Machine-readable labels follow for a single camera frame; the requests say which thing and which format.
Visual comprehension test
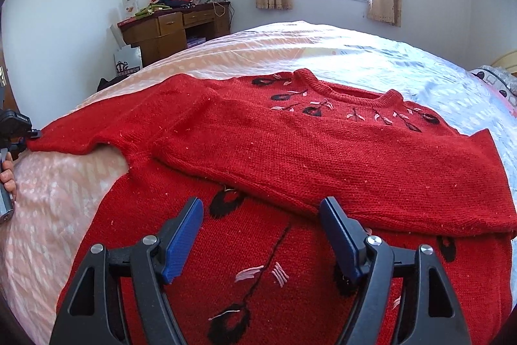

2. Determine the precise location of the black bag on floor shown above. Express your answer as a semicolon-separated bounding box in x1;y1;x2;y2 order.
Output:
96;76;126;92

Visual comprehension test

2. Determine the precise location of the red knitted sweater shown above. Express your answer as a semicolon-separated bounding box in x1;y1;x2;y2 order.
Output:
29;69;516;344

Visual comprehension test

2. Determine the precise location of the brown wooden desk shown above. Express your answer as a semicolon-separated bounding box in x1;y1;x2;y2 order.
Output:
117;0;233;67

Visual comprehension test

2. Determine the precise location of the green yellow cloth on desk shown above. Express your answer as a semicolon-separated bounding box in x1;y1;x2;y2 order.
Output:
135;4;172;19

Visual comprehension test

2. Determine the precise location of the cream wooden headboard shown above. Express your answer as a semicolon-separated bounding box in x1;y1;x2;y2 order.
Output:
491;50;517;75

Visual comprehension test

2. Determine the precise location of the white paper shopping bag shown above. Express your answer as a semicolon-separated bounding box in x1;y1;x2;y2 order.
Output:
114;46;143;76

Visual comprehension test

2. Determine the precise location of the left hand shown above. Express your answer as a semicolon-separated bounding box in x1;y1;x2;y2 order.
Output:
0;152;17;202

